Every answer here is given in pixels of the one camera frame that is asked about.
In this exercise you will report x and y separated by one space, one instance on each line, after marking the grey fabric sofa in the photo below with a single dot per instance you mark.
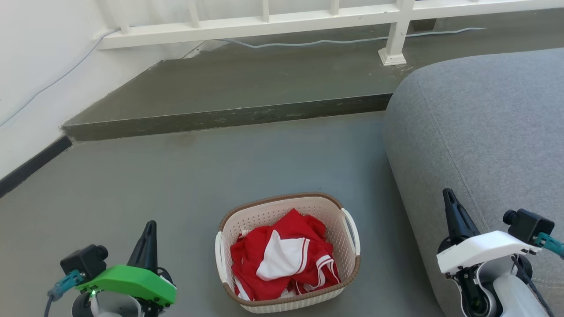
484 132

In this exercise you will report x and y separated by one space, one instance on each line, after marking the white wooden railing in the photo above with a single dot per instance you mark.
264 27

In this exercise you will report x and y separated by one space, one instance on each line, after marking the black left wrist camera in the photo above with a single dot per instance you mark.
83 262

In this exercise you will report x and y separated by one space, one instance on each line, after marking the red and white garment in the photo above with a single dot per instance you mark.
251 259

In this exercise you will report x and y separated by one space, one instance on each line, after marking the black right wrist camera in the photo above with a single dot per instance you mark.
528 224

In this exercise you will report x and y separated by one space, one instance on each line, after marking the black baseboard strip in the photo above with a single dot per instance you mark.
31 165

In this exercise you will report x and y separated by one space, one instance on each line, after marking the raised grey concrete step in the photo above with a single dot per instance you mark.
242 83

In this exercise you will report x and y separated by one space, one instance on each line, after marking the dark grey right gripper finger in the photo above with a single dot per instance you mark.
458 220

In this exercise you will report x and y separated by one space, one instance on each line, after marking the cream perforated laundry basket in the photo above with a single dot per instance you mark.
264 215

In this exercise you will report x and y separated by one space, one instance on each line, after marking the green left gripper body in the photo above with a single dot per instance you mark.
132 281

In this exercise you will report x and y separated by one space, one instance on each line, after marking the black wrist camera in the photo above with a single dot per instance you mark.
528 224
83 262

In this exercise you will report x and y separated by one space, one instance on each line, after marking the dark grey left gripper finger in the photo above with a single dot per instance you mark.
147 246

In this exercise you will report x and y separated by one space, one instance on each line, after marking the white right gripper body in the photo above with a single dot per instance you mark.
484 248

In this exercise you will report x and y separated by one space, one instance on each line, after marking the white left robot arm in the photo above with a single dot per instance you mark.
114 306

